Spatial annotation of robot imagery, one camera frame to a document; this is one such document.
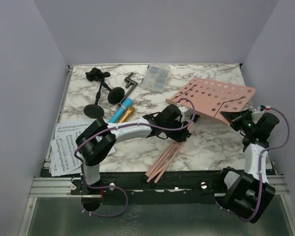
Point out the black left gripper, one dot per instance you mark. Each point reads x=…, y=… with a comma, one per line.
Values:
x=184, y=126

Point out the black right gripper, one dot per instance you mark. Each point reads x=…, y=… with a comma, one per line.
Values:
x=237, y=119

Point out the pink perforated music stand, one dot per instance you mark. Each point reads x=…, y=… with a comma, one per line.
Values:
x=210, y=98

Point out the sheet music page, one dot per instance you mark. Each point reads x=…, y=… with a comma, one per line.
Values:
x=71, y=126
x=63, y=160

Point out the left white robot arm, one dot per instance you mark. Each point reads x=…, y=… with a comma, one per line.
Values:
x=95, y=143

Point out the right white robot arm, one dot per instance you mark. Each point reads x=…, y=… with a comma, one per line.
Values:
x=248, y=192

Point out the gold toy microphone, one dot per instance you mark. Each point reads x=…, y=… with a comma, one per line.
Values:
x=127, y=114

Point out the clear plastic compartment box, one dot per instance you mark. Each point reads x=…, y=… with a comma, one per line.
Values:
x=156, y=77

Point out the blue toy microphone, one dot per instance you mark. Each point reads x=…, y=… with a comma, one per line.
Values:
x=120, y=111

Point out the dark metal drum key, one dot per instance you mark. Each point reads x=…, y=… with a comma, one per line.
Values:
x=130, y=85

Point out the black round-base mic stand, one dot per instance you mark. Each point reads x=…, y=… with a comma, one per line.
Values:
x=115, y=94

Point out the black mic clip stand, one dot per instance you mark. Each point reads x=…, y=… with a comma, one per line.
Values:
x=94, y=110

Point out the black mounting base rail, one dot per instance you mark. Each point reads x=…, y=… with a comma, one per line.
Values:
x=157, y=184

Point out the aluminium extrusion frame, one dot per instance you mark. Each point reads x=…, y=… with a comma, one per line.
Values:
x=182, y=204

